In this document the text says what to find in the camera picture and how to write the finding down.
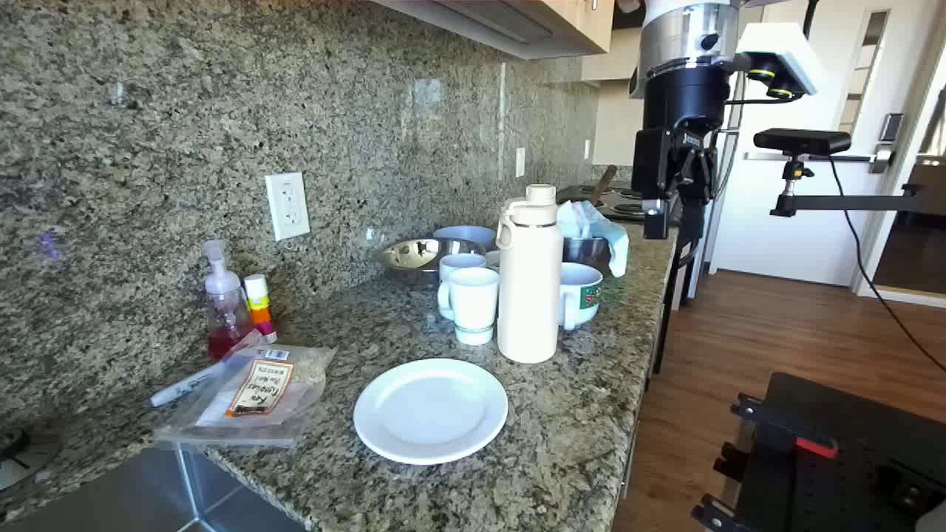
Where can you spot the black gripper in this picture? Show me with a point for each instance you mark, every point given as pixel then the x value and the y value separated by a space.
pixel 686 97

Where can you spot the white round plate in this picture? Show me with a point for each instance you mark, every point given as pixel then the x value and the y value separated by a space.
pixel 429 411

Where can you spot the stainless steel refrigerator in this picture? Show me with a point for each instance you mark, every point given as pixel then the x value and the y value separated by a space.
pixel 727 195

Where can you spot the black stove top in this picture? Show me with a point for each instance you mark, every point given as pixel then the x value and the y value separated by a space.
pixel 615 204

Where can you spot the black tripod stand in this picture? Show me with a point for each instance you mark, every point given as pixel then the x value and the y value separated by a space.
pixel 689 256

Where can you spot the large steel pot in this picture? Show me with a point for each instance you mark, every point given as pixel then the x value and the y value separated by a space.
pixel 590 256

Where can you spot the white door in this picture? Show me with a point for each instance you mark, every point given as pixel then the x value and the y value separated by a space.
pixel 809 238

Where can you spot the white mug with green band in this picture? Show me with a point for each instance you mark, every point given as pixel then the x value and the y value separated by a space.
pixel 581 297

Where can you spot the cream insulated water bottle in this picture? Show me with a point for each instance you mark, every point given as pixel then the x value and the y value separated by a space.
pixel 529 284

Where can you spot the wooden upper cabinet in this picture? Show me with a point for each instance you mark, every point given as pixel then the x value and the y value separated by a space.
pixel 534 18

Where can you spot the door keypad lock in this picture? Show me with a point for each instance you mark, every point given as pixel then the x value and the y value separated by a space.
pixel 888 136

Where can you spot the grey blue bowl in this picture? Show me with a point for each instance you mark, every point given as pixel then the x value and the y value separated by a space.
pixel 466 238

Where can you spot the plain white mug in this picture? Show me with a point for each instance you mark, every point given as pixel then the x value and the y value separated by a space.
pixel 455 260
pixel 475 301

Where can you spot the small shiny steel bowl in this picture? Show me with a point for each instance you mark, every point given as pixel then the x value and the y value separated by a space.
pixel 415 256

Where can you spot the black cart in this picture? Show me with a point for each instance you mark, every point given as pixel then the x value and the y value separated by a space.
pixel 846 461

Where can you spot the small orange bottle white cap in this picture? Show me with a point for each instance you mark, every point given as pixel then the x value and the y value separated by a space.
pixel 259 309

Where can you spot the clear soap dispenser red liquid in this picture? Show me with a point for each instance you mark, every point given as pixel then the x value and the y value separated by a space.
pixel 225 304

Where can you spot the clear plastic bag with label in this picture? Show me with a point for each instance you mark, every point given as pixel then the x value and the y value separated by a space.
pixel 262 393

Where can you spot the blue and white pen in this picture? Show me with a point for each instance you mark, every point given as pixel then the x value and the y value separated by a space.
pixel 192 383

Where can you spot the stainless steel sink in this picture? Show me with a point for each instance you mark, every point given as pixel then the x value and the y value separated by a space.
pixel 149 498

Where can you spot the black exterior camera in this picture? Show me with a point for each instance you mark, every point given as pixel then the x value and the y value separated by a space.
pixel 798 140

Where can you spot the small white wall outlet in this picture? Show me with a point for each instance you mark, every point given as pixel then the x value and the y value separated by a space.
pixel 517 160

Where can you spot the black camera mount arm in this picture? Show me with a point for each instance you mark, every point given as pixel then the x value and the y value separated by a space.
pixel 846 201

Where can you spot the white wall power outlet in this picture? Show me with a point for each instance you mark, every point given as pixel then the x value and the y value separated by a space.
pixel 287 204

